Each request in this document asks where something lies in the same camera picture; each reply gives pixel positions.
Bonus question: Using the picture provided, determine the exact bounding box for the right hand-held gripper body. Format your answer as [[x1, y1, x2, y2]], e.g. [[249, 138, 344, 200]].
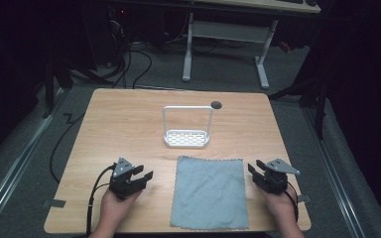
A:
[[252, 158, 302, 195]]

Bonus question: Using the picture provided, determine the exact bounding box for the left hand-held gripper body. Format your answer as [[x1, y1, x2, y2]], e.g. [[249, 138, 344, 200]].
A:
[[108, 157, 147, 201]]

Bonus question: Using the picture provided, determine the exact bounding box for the person's right hand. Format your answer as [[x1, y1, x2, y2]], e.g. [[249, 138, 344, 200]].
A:
[[260, 189, 300, 230]]

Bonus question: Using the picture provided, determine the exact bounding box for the person's left hand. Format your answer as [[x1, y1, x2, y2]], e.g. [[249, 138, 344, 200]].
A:
[[95, 188, 144, 231]]

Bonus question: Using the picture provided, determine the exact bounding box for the grey-blue cloth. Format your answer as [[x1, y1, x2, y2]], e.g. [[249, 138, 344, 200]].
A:
[[170, 155, 250, 231]]

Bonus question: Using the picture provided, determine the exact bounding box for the white plastic rack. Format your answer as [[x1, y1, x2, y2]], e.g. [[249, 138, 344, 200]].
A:
[[162, 105, 214, 149]]

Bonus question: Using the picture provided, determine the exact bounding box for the black metal stand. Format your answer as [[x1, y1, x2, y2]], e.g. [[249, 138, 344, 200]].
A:
[[268, 73, 329, 141], [41, 58, 113, 119]]

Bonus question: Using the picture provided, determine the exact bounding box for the small red object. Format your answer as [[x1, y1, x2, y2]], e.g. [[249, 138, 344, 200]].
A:
[[279, 41, 293, 54]]

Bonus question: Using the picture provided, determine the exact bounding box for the white-legged wooden desk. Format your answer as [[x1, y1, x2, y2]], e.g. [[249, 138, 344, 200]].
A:
[[181, 0, 322, 90]]

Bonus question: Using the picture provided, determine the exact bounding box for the black computer tower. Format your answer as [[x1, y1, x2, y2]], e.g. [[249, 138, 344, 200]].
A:
[[107, 5, 131, 48]]

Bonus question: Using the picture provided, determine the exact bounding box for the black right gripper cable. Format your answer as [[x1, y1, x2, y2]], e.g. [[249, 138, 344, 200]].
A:
[[285, 180, 300, 223]]

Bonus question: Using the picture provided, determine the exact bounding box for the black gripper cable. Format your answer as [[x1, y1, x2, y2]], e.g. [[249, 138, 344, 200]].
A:
[[285, 180, 300, 223], [85, 163, 118, 238]]

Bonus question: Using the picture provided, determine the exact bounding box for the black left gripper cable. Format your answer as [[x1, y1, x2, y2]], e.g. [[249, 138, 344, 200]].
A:
[[85, 163, 118, 238]]

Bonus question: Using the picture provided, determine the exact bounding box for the metal floor rail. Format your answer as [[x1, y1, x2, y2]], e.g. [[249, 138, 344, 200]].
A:
[[0, 88, 66, 232], [302, 106, 367, 238]]

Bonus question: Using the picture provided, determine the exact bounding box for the black floor cable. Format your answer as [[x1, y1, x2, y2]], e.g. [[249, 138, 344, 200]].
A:
[[49, 111, 86, 184]]

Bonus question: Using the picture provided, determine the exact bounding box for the bundle of black cables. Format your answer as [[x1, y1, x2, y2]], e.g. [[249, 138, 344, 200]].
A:
[[96, 19, 154, 90]]

